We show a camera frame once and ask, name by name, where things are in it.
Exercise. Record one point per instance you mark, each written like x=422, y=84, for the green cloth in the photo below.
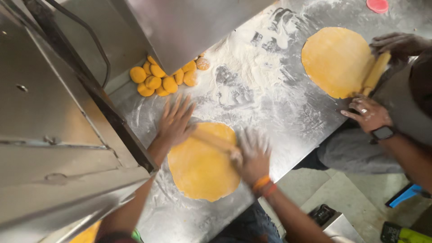
x=136, y=235

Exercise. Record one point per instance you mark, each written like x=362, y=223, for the person's blue jeans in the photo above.
x=248, y=224

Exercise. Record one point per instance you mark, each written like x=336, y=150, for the blue and black tool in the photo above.
x=405, y=195

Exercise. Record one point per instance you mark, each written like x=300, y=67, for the pile of yellow dough balls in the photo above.
x=158, y=81

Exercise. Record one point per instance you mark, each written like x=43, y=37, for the stainless steel hood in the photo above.
x=189, y=30

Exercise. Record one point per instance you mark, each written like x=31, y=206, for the pink round lid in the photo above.
x=377, y=5

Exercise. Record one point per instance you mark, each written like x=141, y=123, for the person's right hand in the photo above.
x=254, y=163

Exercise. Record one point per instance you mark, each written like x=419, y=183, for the person's left hand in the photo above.
x=173, y=130

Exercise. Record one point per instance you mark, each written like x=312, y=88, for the wooden rolling pin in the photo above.
x=375, y=73
x=214, y=141

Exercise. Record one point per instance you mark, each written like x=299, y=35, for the rolled yellow dough sheet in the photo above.
x=334, y=62
x=200, y=172

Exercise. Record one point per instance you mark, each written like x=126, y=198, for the heap of white flour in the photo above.
x=249, y=64

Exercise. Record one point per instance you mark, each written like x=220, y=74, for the stainless steel cabinet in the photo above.
x=57, y=128

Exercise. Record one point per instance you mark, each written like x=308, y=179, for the steel box with black part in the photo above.
x=332, y=224

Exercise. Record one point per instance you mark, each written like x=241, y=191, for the black smart watch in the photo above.
x=382, y=133

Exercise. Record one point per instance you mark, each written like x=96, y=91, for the green and black bag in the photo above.
x=406, y=233

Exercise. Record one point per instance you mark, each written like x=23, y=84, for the orange wrist thread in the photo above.
x=261, y=182

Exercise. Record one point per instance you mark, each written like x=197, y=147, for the red wrist thread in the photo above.
x=270, y=190

